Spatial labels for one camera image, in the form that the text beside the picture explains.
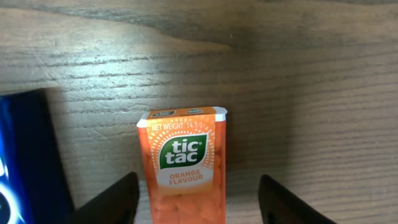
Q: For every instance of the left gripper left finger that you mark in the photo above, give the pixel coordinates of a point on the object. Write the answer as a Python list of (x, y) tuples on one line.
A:
[(115, 202)]

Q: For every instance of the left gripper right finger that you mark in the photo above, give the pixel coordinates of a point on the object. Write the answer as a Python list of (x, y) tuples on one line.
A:
[(280, 205)]

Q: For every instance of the orange candy box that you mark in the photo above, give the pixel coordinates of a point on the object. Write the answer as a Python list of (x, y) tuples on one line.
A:
[(183, 155)]

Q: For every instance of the blue candy pack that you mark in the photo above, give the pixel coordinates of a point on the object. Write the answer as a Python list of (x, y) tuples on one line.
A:
[(28, 155)]

